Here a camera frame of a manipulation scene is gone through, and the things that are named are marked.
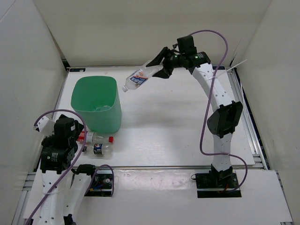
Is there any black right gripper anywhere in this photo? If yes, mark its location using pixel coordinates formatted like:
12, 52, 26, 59
146, 47, 185, 80

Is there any clear Pepsi bottle black cap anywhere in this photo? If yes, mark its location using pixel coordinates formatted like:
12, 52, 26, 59
84, 143, 113, 159

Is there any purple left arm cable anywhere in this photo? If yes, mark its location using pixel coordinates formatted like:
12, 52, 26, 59
23, 109, 115, 225

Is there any green plastic bin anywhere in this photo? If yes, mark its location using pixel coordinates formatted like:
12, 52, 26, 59
71, 76, 122, 134

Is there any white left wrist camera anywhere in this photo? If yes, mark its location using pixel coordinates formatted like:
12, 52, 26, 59
33, 116, 55, 136

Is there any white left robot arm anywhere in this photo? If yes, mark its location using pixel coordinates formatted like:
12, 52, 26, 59
37, 115, 98, 225

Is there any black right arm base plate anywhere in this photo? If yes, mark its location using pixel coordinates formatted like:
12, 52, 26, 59
191, 173, 242, 198

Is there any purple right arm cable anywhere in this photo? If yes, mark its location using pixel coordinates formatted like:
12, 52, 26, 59
189, 30, 248, 193

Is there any clear bottle red label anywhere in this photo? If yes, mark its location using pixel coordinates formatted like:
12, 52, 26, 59
77, 131, 114, 144

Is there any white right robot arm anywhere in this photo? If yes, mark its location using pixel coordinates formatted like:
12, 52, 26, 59
146, 36, 243, 188

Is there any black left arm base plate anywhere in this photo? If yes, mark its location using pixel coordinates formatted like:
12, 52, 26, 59
85, 170, 114, 197

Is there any clear bottle blue cap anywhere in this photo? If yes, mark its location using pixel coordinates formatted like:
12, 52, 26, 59
93, 105, 111, 112

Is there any clear bottle blue white label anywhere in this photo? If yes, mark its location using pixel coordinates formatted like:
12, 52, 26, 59
122, 61, 162, 92

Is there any aluminium table frame rail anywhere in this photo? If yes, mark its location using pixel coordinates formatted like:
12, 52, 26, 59
228, 68, 270, 170

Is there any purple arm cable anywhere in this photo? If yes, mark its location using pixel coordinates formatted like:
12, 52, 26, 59
189, 30, 248, 193
23, 109, 115, 225

